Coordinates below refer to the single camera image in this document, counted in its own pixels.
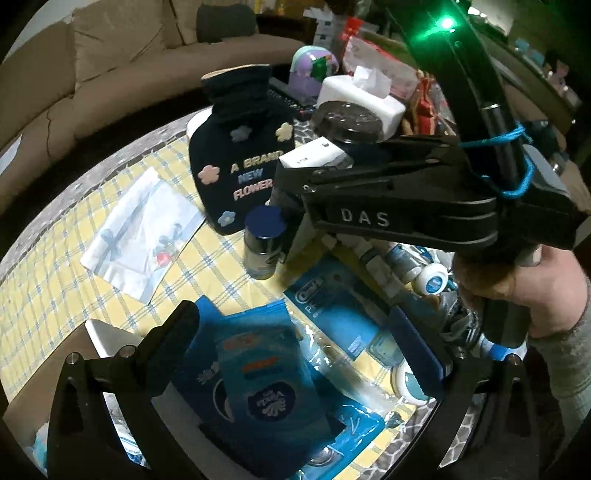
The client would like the black lid plastic cup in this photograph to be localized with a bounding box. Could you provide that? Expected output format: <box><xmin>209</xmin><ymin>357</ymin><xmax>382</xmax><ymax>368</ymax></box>
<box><xmin>311</xmin><ymin>100</ymin><xmax>384</xmax><ymax>144</ymax></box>

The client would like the small dark spray can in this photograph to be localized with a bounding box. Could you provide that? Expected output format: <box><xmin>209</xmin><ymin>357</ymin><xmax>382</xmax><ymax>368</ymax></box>
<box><xmin>243</xmin><ymin>205</ymin><xmax>287</xmax><ymax>280</ymax></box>

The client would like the black hot water bottle cover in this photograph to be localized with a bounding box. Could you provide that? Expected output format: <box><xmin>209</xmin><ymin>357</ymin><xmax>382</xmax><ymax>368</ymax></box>
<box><xmin>188</xmin><ymin>64</ymin><xmax>294</xmax><ymax>235</ymax></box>

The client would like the cardboard sorting box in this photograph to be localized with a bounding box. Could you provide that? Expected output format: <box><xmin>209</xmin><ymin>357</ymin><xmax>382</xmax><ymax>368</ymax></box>
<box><xmin>1</xmin><ymin>320</ymin><xmax>169</xmax><ymax>479</ymax></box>

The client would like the person's right hand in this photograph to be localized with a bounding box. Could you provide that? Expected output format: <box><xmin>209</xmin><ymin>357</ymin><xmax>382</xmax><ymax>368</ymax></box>
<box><xmin>454</xmin><ymin>246</ymin><xmax>589</xmax><ymax>338</ymax></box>

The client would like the small white plastic bottle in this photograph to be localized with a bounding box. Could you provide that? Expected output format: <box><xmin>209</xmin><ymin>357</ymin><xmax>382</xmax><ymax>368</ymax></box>
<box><xmin>353</xmin><ymin>239</ymin><xmax>406</xmax><ymax>298</ymax></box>

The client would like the white tissue box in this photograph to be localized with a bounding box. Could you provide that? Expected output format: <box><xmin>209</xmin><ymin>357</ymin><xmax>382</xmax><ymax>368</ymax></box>
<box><xmin>317</xmin><ymin>75</ymin><xmax>406</xmax><ymax>139</ymax></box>

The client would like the white tall carton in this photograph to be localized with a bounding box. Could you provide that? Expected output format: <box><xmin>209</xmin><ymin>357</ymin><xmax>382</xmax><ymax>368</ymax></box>
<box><xmin>276</xmin><ymin>137</ymin><xmax>357</xmax><ymax>264</ymax></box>

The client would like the red white snack bag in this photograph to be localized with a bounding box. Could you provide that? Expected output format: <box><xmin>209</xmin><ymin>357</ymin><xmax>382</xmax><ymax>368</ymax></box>
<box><xmin>342</xmin><ymin>17</ymin><xmax>436</xmax><ymax>102</ymax></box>

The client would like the black remote control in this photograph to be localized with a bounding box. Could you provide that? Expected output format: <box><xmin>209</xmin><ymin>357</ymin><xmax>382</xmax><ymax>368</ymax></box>
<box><xmin>269</xmin><ymin>77</ymin><xmax>315</xmax><ymax>121</ymax></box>

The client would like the blue flat box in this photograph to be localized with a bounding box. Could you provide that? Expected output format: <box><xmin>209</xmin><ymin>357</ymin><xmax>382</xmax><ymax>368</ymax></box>
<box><xmin>172</xmin><ymin>296</ymin><xmax>385</xmax><ymax>479</ymax></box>

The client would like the purple egg toy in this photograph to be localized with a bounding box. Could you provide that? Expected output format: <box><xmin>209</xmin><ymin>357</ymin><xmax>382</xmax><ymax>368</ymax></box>
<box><xmin>288</xmin><ymin>45</ymin><xmax>339</xmax><ymax>97</ymax></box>

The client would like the blue wet wipes pack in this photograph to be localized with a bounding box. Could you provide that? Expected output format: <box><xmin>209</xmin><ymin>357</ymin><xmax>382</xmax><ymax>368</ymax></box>
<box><xmin>214</xmin><ymin>301</ymin><xmax>332</xmax><ymax>479</ymax></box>

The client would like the yellow plaid tablecloth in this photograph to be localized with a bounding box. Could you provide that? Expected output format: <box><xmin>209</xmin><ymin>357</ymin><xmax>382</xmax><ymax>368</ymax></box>
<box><xmin>0</xmin><ymin>133</ymin><xmax>417</xmax><ymax>480</ymax></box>

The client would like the dark green cushion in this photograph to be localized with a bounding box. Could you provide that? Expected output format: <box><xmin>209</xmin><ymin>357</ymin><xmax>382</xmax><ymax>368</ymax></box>
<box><xmin>197</xmin><ymin>3</ymin><xmax>257</xmax><ymax>43</ymax></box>

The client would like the brown fabric sofa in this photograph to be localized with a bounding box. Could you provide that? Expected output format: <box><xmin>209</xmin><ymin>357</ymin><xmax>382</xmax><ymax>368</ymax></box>
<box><xmin>1</xmin><ymin>1</ymin><xmax>303</xmax><ymax>210</ymax></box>

